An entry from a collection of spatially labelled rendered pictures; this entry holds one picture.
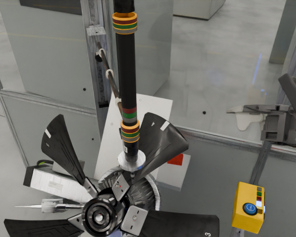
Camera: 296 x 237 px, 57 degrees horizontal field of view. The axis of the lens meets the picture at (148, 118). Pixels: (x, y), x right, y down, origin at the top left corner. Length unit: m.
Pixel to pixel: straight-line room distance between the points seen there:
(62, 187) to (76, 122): 0.76
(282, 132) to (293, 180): 1.05
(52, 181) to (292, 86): 0.88
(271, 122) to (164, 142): 0.32
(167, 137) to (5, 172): 2.27
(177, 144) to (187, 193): 1.09
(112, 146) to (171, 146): 0.39
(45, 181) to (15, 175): 1.72
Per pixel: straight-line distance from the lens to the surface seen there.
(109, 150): 1.15
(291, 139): 0.64
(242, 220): 1.15
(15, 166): 2.96
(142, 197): 0.99
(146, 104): 1.11
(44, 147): 1.08
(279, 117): 0.64
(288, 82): 0.67
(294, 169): 1.62
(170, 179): 1.44
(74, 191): 1.10
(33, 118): 2.04
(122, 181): 0.91
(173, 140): 0.82
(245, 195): 1.17
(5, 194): 2.75
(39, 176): 1.18
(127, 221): 0.91
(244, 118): 0.68
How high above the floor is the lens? 1.96
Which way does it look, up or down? 37 degrees down
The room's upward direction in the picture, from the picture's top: straight up
